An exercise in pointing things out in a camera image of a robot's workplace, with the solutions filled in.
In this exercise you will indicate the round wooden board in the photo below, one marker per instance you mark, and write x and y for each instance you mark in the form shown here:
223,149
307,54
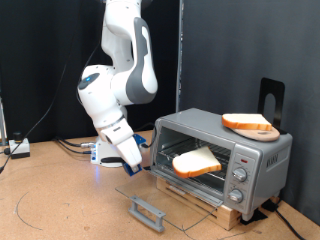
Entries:
263,135

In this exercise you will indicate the black metal bookend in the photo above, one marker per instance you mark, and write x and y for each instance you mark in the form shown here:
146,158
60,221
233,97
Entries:
266,86

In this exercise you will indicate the white bread slice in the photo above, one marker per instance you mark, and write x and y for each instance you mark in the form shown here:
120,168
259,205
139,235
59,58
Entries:
196,163
246,121

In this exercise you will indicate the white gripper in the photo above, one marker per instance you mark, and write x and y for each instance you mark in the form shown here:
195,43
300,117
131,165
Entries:
126,143

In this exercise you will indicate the slotted wooden block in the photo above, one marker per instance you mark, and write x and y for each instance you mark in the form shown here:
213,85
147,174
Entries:
230,216

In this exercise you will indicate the metal frame post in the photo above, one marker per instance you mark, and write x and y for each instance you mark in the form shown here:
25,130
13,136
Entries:
2,126

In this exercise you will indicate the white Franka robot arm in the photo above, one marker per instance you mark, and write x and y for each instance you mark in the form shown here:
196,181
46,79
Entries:
113,86

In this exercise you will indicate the silver toaster oven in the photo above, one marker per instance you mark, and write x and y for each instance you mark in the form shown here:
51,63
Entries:
273,160

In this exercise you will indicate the vertical metal pole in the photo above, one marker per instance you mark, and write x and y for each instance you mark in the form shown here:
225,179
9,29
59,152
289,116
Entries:
180,50

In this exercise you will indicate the silver oven knob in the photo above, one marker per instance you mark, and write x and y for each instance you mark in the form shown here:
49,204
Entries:
240,174
235,195

